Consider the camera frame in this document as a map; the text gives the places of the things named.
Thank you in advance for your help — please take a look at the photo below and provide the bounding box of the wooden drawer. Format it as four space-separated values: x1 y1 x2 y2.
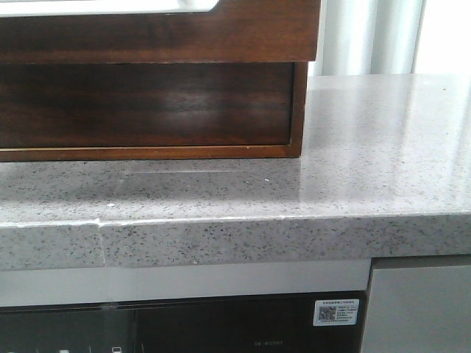
1 1 321 64
0 62 294 149

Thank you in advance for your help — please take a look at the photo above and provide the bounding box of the dark wooden drawer cabinet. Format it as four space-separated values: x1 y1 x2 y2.
0 60 309 163

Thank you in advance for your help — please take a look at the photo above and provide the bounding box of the black built-in appliance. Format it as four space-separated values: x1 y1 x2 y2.
1 290 366 352

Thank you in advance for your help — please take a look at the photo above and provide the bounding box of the white QR code sticker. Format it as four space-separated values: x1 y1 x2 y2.
313 299 360 327

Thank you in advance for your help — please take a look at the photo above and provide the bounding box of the white curtain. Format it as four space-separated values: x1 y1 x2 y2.
308 1 426 76

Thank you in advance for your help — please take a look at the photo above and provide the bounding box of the grey cabinet door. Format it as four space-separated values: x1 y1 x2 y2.
361 265 470 352

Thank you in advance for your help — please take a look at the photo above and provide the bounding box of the white item on cabinet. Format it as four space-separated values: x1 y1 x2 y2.
1 0 219 18

